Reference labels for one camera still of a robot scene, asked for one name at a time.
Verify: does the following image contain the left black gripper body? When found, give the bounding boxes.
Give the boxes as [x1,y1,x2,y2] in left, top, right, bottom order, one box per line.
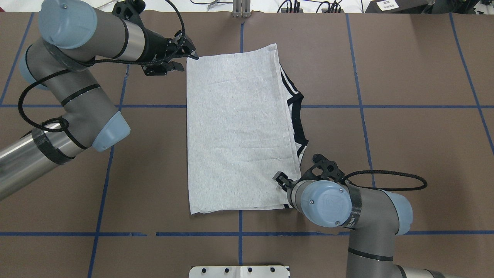
[112,0,177,69]

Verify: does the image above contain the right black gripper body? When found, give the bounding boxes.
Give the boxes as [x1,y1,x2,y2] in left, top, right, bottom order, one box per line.
[298,154,345,184]

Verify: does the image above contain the grey cartoon print t-shirt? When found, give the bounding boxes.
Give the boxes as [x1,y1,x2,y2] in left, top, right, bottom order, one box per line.
[186,44,306,215]

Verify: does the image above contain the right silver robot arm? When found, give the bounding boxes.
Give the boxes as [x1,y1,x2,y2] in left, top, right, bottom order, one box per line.
[273,154,448,278]

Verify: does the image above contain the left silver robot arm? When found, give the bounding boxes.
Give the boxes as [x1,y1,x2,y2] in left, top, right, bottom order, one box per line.
[1,0,199,200]

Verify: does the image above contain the aluminium frame post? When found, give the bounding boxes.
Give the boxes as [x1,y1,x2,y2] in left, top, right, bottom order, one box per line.
[232,0,252,18]

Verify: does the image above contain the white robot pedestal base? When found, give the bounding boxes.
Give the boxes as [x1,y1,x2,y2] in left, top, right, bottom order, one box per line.
[188,265,291,278]

